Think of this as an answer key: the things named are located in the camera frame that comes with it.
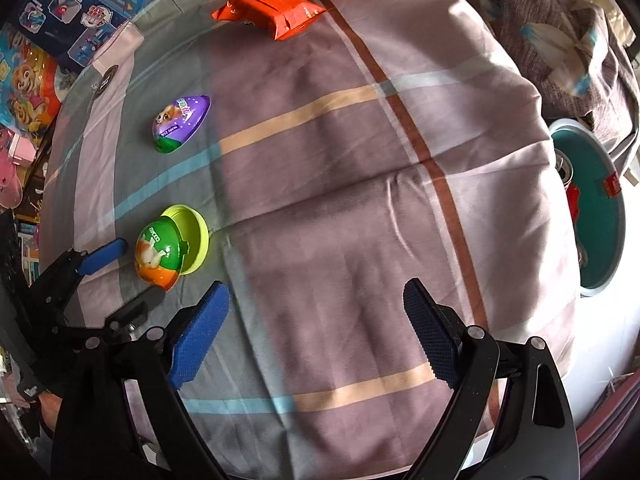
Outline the pink star toy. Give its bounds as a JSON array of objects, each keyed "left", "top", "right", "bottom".
[{"left": 0, "top": 127, "right": 38, "bottom": 211}]

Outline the orange snack packet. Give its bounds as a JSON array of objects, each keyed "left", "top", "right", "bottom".
[{"left": 211, "top": 0, "right": 327, "bottom": 42}]

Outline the plaid bed sheet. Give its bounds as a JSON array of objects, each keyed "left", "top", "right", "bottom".
[{"left": 40, "top": 0, "right": 576, "bottom": 476}]

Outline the teal round bin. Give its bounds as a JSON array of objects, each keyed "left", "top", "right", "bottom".
[{"left": 547, "top": 117, "right": 627, "bottom": 298}]

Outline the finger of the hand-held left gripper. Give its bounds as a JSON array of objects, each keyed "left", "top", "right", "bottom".
[
  {"left": 35, "top": 239, "right": 128, "bottom": 321},
  {"left": 50, "top": 285, "right": 166, "bottom": 346}
]

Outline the red drink can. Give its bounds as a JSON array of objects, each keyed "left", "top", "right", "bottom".
[{"left": 555, "top": 150, "right": 583, "bottom": 231}]

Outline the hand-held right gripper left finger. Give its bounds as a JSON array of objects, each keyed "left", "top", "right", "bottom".
[{"left": 52, "top": 281, "right": 231, "bottom": 480}]

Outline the green orange toy egg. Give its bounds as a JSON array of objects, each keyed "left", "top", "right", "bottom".
[{"left": 135, "top": 204, "right": 210, "bottom": 293}]

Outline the maroon striped cloth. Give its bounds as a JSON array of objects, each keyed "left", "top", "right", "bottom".
[{"left": 575, "top": 375, "right": 640, "bottom": 480}]

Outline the cartoon puppy bag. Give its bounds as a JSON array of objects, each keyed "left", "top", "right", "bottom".
[{"left": 0, "top": 25, "right": 78, "bottom": 136}]

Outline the dark blue toy box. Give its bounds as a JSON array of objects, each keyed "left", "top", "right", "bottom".
[{"left": 12, "top": 0, "right": 166, "bottom": 73}]

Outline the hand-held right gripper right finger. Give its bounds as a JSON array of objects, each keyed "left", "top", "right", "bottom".
[{"left": 402, "top": 278, "right": 581, "bottom": 480}]

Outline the purple toy egg half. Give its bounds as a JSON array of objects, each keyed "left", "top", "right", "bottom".
[{"left": 151, "top": 94, "right": 212, "bottom": 155}]

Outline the grey knitted blanket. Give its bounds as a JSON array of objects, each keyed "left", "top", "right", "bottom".
[{"left": 475, "top": 0, "right": 640, "bottom": 161}]

